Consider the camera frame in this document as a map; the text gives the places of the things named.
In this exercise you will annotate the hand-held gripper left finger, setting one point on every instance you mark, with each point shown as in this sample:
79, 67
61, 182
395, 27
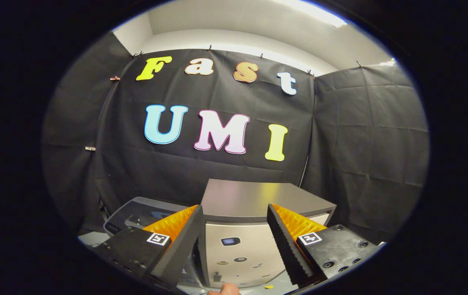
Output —
184, 241

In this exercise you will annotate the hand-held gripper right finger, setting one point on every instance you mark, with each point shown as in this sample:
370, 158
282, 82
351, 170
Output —
285, 246

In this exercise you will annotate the beige cabinet with dark top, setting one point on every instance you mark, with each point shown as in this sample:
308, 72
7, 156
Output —
238, 200

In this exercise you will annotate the black backdrop cloth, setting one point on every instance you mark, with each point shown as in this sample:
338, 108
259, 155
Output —
360, 143

